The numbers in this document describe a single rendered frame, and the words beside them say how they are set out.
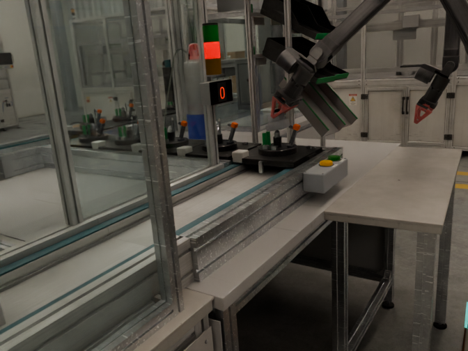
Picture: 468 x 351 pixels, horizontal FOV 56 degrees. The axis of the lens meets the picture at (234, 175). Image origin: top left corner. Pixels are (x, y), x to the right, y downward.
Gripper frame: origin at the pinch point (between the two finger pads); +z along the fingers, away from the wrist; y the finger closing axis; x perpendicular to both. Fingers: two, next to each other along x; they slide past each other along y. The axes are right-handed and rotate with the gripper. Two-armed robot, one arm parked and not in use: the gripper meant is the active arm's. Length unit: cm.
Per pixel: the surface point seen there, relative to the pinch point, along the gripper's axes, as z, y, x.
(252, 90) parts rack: 7.9, -18.8, -20.0
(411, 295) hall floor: 68, -85, 94
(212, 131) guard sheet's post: 10.2, 20.2, -8.8
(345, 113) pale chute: 1.1, -47.8, 10.9
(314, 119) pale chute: 0.7, -20.5, 7.5
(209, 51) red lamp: -11.1, 21.3, -23.0
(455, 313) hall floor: 54, -78, 111
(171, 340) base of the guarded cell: 4, 89, 35
